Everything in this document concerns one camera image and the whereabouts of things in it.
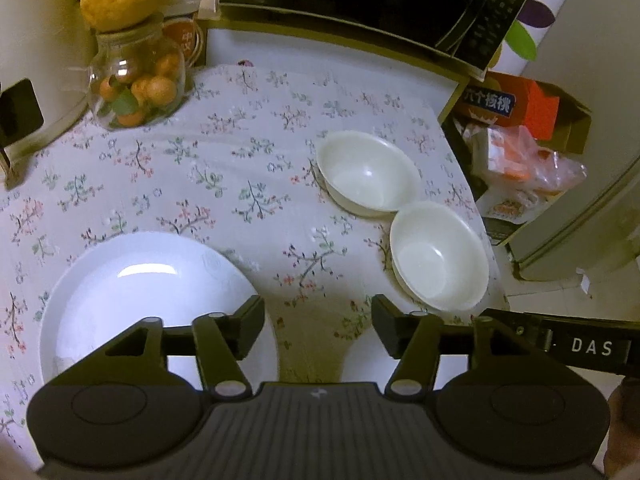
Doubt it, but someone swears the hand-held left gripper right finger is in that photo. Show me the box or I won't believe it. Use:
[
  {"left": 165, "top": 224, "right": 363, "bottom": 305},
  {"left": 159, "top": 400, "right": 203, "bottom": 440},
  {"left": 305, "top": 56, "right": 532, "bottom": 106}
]
[{"left": 371, "top": 294, "right": 506, "bottom": 403}]

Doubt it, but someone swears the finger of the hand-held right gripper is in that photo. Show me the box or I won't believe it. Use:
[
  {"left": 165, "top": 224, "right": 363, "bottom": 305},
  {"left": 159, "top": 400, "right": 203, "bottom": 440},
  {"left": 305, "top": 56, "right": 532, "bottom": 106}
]
[{"left": 481, "top": 308, "right": 552, "bottom": 358}]

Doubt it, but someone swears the floral tablecloth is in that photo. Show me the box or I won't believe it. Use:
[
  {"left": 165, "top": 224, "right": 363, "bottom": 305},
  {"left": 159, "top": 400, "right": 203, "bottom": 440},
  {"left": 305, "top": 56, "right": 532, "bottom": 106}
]
[{"left": 0, "top": 62, "right": 512, "bottom": 480}]

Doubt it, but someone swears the glass jar of oranges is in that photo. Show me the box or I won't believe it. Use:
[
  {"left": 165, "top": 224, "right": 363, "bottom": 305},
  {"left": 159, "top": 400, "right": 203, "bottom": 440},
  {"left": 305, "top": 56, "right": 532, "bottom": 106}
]
[{"left": 89, "top": 12, "right": 187, "bottom": 132}]

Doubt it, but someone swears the white kitchen appliance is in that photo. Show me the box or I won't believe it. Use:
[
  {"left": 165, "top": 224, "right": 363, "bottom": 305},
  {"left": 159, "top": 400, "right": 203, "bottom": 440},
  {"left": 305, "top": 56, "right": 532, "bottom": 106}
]
[{"left": 0, "top": 47, "right": 97, "bottom": 188}]

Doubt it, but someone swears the red carton box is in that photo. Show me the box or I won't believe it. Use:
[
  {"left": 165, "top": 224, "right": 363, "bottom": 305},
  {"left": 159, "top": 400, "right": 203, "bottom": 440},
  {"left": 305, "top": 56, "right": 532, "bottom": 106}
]
[{"left": 461, "top": 71, "right": 561, "bottom": 129}]

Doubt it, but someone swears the plain white plate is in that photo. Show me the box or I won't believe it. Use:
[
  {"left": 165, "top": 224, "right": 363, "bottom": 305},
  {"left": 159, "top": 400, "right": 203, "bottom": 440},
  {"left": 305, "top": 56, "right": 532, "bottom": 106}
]
[{"left": 39, "top": 231, "right": 280, "bottom": 392}]

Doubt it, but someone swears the red paper cup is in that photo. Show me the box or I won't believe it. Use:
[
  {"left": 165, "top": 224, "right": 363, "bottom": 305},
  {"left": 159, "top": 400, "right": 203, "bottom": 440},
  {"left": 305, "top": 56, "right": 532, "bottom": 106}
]
[{"left": 162, "top": 10, "right": 207, "bottom": 70}]

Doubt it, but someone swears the black microwave oven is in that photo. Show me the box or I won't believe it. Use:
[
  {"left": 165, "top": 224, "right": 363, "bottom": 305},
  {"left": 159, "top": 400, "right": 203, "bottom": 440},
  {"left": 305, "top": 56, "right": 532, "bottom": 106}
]
[{"left": 216, "top": 0, "right": 541, "bottom": 72}]

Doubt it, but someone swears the person's right hand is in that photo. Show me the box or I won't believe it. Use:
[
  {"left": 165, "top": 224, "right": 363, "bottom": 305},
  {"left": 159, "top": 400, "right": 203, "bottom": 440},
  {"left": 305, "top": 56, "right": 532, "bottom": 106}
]
[{"left": 602, "top": 376, "right": 640, "bottom": 480}]

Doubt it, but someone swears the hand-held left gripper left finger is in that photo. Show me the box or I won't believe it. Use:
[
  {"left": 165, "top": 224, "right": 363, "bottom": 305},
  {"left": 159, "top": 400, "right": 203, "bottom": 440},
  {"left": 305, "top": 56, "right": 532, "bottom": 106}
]
[{"left": 102, "top": 295, "right": 266, "bottom": 403}]

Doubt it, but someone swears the brown cardboard box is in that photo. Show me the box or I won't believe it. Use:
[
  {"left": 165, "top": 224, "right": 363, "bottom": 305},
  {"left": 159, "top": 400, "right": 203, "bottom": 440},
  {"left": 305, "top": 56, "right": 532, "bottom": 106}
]
[{"left": 530, "top": 80, "right": 594, "bottom": 157}]

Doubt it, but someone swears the plastic bag of orange packets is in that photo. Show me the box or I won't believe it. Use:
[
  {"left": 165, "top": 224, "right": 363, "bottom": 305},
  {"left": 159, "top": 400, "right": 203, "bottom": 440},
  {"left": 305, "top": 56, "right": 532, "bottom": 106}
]
[{"left": 470, "top": 125, "right": 589, "bottom": 197}]

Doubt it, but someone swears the white bowl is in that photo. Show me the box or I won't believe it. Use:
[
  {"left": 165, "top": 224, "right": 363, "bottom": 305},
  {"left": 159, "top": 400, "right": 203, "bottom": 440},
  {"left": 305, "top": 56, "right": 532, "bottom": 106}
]
[
  {"left": 389, "top": 201, "right": 490, "bottom": 312},
  {"left": 316, "top": 130, "right": 423, "bottom": 218},
  {"left": 340, "top": 327, "right": 401, "bottom": 387}
]

